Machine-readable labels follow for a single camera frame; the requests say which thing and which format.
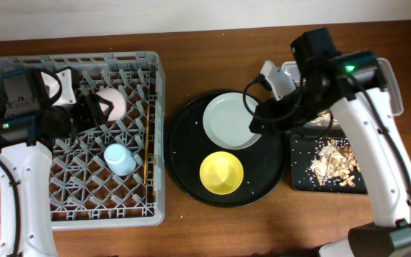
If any yellow bowl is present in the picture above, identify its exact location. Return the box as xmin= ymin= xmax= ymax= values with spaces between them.
xmin=199 ymin=151 xmax=244 ymax=196

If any food scraps pile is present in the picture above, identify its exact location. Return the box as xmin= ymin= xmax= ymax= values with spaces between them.
xmin=310 ymin=138 xmax=360 ymax=187

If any pink plastic cup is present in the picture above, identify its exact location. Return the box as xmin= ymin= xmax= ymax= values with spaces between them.
xmin=96 ymin=88 xmax=126 ymax=121

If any light blue plastic cup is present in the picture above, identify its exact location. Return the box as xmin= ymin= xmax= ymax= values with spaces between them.
xmin=103 ymin=143 xmax=138 ymax=176

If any brown wooden chopstick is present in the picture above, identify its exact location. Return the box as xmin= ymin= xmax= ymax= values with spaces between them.
xmin=143 ymin=104 xmax=151 ymax=186
xmin=152 ymin=153 xmax=157 ymax=200

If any gold foil snack wrapper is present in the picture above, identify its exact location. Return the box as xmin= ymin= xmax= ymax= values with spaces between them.
xmin=311 ymin=111 xmax=339 ymax=127

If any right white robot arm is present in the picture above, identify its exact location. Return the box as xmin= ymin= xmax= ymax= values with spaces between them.
xmin=250 ymin=28 xmax=411 ymax=256

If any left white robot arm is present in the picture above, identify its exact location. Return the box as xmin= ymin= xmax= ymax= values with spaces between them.
xmin=0 ymin=67 xmax=126 ymax=256

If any grey plastic dishwasher rack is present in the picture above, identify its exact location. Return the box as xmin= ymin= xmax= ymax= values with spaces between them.
xmin=0 ymin=51 xmax=166 ymax=230

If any grey round plate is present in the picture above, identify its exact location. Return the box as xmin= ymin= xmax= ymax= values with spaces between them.
xmin=203 ymin=92 xmax=261 ymax=150

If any clear plastic bin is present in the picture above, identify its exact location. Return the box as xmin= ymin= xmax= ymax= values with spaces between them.
xmin=281 ymin=57 xmax=404 ymax=128

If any round black tray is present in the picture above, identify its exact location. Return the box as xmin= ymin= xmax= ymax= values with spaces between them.
xmin=164 ymin=91 xmax=289 ymax=208

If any black rectangular tray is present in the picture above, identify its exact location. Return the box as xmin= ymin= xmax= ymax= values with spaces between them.
xmin=290 ymin=132 xmax=367 ymax=194

